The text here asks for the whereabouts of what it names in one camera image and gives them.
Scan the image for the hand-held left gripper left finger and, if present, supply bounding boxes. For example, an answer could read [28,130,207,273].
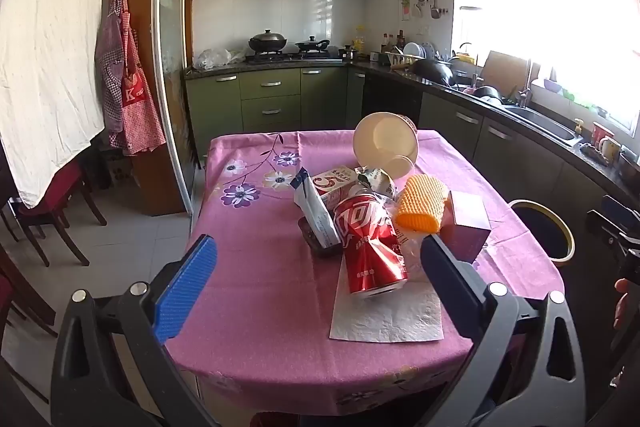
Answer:
[50,234,221,427]

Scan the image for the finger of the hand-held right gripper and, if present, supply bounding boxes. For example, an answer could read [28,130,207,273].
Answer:
[587,194,640,240]

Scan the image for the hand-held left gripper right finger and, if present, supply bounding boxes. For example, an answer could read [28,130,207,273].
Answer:
[415,234,588,427]

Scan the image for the yellow rimmed trash bin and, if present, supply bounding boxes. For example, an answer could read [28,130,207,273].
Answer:
[509,199,576,265]

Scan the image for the purple cardboard box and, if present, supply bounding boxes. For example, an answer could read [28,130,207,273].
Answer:
[439,190,492,264]

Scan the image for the white paper napkin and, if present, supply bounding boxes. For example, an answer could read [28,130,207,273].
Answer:
[329,257,445,343]

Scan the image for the red soda can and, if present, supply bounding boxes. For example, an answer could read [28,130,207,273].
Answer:
[332,194,408,298]

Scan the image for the orange foam fruit net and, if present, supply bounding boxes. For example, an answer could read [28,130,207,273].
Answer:
[392,173,448,234]

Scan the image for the white green wrapper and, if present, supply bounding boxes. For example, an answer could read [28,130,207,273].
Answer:
[355,167,398,200]

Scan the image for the blue white snack packet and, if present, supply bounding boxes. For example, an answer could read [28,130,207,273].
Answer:
[291,167,337,250]

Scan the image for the red white milk carton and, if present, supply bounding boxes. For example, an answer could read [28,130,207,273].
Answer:
[311,164,360,212]

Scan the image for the cream paper bowl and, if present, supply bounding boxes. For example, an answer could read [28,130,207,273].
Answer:
[353,112,420,180]

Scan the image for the person's right hand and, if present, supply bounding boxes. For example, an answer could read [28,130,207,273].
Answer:
[614,277,640,333]

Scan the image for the white mug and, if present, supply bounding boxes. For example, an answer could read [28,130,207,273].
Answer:
[600,136,624,160]

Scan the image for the pink floral tablecloth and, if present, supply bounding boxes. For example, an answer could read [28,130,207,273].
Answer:
[165,129,566,415]

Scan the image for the red cup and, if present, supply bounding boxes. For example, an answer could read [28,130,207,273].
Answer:
[592,122,614,148]

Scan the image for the steel sink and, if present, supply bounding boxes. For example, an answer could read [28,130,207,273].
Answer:
[505,104,583,144]

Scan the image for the dark brown plastic tray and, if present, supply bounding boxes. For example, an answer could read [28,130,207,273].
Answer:
[298,216,344,258]

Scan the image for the steel faucet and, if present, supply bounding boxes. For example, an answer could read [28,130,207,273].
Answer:
[517,57,535,108]

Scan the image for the red cushioned wooden chair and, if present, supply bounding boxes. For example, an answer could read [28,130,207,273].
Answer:
[10,159,108,268]

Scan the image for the wooden cutting board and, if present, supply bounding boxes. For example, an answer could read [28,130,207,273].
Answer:
[482,51,541,94]

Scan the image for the dark stone kitchen countertop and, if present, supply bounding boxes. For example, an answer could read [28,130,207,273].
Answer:
[182,57,640,202]

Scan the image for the red checked apron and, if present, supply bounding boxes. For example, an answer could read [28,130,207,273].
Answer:
[119,0,167,156]

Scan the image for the green lower kitchen cabinets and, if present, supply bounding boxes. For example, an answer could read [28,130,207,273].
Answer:
[185,66,640,228]

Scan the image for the dish rack with dishes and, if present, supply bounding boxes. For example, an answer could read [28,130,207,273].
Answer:
[384,41,437,66]

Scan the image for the red checked hanging bag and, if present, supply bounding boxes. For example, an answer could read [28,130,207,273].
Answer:
[95,0,127,148]

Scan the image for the clear plastic bag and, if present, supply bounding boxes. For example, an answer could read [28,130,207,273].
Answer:
[192,48,246,70]

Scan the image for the gas stove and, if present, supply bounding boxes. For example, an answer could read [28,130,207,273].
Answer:
[245,49,341,64]

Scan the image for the black lidded wok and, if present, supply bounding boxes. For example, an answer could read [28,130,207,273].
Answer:
[248,29,288,55]

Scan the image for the white hanging sheet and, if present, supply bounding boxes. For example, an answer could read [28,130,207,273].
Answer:
[0,0,123,208]

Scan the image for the hanging kitchen utensils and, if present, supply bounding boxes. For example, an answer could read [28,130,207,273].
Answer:
[399,0,447,22]

